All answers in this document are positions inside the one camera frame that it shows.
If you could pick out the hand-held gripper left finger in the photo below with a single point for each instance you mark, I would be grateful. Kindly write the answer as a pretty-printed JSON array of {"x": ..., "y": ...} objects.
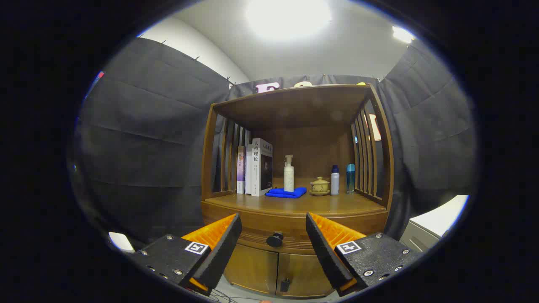
[{"x": 221, "y": 256}]

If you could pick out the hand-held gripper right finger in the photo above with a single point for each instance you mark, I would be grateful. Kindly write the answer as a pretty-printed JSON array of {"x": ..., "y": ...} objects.
[{"x": 326, "y": 256}]

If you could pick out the wooden drawer with black knob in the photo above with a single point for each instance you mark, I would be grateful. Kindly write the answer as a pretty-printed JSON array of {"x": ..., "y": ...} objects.
[{"x": 273, "y": 225}]

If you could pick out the wooden cabinet door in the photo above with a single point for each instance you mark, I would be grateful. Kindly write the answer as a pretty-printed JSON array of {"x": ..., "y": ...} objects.
[
  {"x": 252, "y": 269},
  {"x": 303, "y": 273}
]

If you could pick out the wooden countertop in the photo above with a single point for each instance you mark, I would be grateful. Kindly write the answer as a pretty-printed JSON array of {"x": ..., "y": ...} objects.
[{"x": 320, "y": 204}]

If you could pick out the grey filing cabinet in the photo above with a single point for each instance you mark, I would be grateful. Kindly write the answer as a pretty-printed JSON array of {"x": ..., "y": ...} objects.
[{"x": 438, "y": 219}]

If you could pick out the wooden cabinet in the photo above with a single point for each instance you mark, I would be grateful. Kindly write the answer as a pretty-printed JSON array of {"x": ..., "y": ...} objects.
[{"x": 294, "y": 109}]

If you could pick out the beige saucer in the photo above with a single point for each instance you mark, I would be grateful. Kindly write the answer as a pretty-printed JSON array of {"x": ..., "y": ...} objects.
[{"x": 319, "y": 193}]

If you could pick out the beige lidded teacup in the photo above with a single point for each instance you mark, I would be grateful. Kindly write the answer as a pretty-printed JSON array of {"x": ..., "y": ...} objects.
[{"x": 320, "y": 185}]

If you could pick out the white bottle blue cap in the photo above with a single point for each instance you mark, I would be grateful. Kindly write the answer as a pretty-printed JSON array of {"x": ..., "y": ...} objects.
[{"x": 334, "y": 183}]

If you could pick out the blue folded cloth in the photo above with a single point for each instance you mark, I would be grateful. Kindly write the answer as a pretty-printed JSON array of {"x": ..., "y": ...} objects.
[{"x": 286, "y": 193}]

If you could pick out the teal transparent bottle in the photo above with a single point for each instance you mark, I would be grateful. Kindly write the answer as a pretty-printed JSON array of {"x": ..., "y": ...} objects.
[{"x": 350, "y": 181}]

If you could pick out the purple book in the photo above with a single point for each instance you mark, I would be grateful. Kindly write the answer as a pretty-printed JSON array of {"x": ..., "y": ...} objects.
[{"x": 241, "y": 172}]

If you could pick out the white pump bottle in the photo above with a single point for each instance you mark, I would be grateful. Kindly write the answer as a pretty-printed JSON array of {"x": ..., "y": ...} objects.
[{"x": 289, "y": 176}]

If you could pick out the thin white book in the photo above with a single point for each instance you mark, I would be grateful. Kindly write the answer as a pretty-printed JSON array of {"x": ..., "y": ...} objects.
[{"x": 249, "y": 172}]

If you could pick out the thick white book dark cover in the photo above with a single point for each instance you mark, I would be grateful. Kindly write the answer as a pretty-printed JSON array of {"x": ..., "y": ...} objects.
[{"x": 261, "y": 168}]

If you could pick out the small ceiling light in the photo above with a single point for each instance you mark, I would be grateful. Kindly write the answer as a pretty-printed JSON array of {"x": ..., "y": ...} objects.
[{"x": 403, "y": 34}]

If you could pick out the large ceiling light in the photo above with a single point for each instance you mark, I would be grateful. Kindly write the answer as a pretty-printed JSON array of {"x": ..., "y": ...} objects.
[{"x": 288, "y": 19}]

